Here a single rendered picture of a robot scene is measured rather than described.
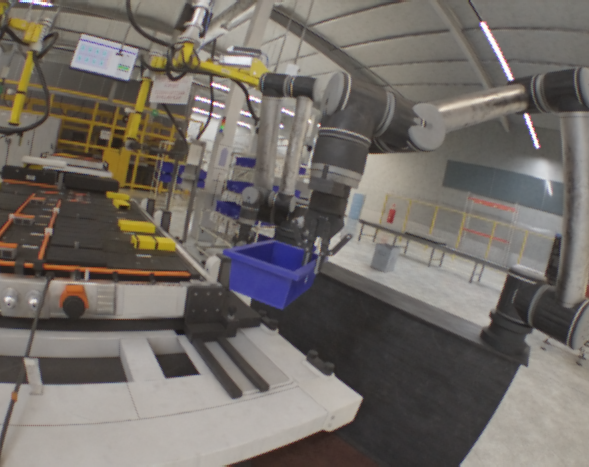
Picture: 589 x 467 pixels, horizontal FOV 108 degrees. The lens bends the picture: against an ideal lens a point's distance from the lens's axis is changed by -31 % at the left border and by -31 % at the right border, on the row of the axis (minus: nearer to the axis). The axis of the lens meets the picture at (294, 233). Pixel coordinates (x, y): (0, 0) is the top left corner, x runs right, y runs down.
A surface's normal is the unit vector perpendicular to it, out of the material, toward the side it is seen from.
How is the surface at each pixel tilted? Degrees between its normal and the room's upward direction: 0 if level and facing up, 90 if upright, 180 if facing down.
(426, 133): 90
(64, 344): 90
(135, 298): 90
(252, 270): 95
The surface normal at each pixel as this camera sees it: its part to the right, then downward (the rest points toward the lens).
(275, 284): -0.34, 0.15
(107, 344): 0.61, 0.26
